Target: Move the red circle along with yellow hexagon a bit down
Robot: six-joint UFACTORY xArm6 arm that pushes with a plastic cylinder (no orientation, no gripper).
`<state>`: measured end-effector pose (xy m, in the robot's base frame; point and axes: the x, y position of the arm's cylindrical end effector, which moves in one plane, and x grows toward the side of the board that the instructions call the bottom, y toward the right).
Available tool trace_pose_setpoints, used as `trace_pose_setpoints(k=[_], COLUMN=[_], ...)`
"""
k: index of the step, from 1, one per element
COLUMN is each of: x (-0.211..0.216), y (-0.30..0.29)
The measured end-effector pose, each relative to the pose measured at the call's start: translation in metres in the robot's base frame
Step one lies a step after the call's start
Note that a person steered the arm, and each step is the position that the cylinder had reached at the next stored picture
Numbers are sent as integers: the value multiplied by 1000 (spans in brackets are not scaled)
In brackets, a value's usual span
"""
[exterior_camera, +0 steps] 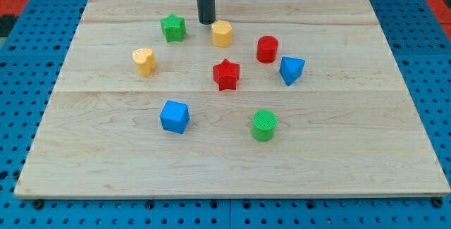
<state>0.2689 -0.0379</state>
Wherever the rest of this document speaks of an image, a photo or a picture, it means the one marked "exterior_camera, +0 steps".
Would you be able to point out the red star block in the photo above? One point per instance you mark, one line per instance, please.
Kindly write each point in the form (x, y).
(226, 74)

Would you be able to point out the red cylinder block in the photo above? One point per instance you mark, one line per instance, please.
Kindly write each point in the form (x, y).
(267, 47)

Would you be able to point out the yellow hexagon block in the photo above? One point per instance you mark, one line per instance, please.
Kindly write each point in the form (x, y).
(222, 33)

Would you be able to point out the blue cube block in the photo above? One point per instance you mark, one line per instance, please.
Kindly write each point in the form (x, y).
(174, 116)

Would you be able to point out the green cylinder block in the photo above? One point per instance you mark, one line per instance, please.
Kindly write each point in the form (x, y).
(264, 123)

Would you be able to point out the wooden board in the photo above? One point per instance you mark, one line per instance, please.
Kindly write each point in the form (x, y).
(347, 127)

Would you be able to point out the yellow heart block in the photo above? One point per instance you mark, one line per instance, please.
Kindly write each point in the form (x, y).
(144, 60)

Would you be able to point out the blue triangle block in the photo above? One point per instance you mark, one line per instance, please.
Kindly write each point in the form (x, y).
(291, 69)

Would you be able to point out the green star block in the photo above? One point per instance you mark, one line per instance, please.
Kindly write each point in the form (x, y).
(173, 28)

